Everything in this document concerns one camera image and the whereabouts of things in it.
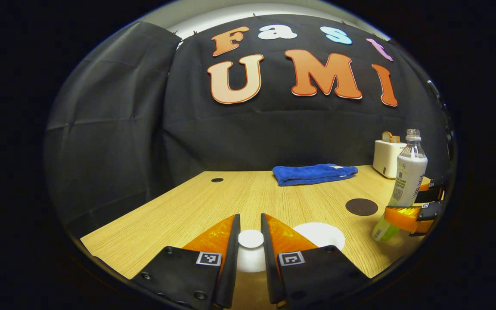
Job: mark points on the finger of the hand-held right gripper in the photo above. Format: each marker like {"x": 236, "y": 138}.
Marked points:
{"x": 431, "y": 193}
{"x": 403, "y": 217}

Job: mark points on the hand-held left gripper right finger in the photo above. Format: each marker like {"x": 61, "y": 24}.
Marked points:
{"x": 268, "y": 271}

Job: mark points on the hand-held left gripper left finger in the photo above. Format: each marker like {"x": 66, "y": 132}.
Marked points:
{"x": 232, "y": 267}

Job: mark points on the clear water bottle green label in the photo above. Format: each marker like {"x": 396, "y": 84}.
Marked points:
{"x": 409, "y": 172}

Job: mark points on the white teacup lid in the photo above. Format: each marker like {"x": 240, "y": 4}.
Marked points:
{"x": 251, "y": 239}

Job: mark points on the dark brown round coaster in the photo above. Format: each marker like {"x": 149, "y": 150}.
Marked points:
{"x": 361, "y": 207}

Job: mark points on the white teacup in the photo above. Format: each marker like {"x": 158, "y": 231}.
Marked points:
{"x": 323, "y": 234}

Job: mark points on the white toaster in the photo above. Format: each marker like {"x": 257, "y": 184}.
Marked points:
{"x": 385, "y": 159}

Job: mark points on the blue towel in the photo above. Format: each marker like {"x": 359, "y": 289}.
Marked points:
{"x": 312, "y": 174}

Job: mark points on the black backdrop cloth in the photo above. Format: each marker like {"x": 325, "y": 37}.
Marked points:
{"x": 123, "y": 129}

